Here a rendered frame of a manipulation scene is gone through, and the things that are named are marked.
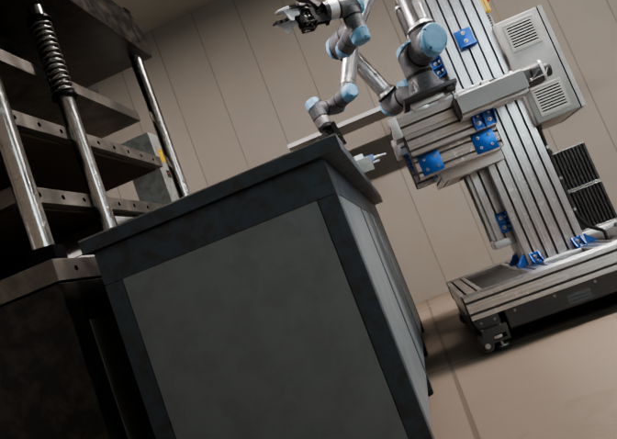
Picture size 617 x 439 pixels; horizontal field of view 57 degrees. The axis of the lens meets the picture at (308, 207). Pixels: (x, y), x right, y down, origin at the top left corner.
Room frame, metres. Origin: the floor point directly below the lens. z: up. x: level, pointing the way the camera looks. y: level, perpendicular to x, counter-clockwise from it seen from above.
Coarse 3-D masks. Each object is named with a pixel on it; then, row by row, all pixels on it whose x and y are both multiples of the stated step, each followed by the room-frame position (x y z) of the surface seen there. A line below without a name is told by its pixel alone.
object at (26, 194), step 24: (144, 72) 2.61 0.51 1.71; (0, 96) 1.46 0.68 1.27; (144, 96) 2.60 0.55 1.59; (0, 120) 1.45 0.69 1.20; (0, 144) 1.45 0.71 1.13; (168, 144) 2.60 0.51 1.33; (24, 168) 1.46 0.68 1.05; (168, 168) 2.61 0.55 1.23; (24, 192) 1.45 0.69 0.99; (24, 216) 1.45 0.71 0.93; (48, 240) 1.46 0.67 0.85
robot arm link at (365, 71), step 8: (336, 32) 2.73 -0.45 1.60; (328, 40) 2.80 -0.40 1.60; (336, 40) 2.74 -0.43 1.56; (328, 48) 2.80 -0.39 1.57; (336, 56) 2.82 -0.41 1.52; (360, 56) 2.80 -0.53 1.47; (360, 64) 2.81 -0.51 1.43; (368, 64) 2.82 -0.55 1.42; (360, 72) 2.83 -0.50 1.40; (368, 72) 2.82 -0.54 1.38; (376, 72) 2.84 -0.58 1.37; (368, 80) 2.84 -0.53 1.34; (376, 80) 2.84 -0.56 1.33; (384, 80) 2.85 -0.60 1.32; (376, 88) 2.86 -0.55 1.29; (384, 88) 2.85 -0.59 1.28; (392, 88) 2.85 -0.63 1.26; (384, 96) 2.86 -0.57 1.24; (392, 96) 2.85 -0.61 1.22; (384, 104) 2.89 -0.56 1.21; (392, 104) 2.86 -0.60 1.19; (384, 112) 2.93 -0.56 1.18; (392, 112) 2.91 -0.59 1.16; (400, 112) 2.92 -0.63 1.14
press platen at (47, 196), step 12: (0, 192) 1.52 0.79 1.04; (12, 192) 1.52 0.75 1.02; (48, 192) 1.65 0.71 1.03; (60, 192) 1.71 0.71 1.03; (72, 192) 1.77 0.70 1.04; (0, 204) 1.52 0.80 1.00; (12, 204) 1.52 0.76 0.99; (48, 204) 1.64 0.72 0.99; (60, 204) 1.69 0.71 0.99; (72, 204) 1.75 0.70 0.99; (84, 204) 1.83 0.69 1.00; (120, 204) 2.07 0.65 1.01; (132, 204) 2.16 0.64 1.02; (144, 204) 2.27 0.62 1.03; (156, 204) 2.38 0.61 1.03
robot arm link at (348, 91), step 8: (344, 24) 2.69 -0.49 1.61; (352, 56) 2.60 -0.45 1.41; (344, 64) 2.60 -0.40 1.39; (352, 64) 2.59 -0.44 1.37; (344, 72) 2.58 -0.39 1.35; (352, 72) 2.58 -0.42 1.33; (344, 80) 2.57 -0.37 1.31; (352, 80) 2.57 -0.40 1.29; (344, 88) 2.53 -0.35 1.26; (352, 88) 2.54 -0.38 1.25; (336, 96) 2.58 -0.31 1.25; (344, 96) 2.54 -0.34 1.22; (352, 96) 2.53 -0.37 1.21; (336, 104) 2.61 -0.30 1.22; (344, 104) 2.59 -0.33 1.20
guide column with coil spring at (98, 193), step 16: (48, 48) 1.86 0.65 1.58; (48, 64) 1.86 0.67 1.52; (64, 80) 1.87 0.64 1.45; (64, 96) 1.86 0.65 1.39; (64, 112) 1.86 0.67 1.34; (80, 128) 1.87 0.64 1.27; (80, 144) 1.86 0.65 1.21; (80, 160) 1.86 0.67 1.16; (96, 176) 1.87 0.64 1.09; (96, 192) 1.86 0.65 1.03; (96, 208) 1.86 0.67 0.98; (112, 224) 1.87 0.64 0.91
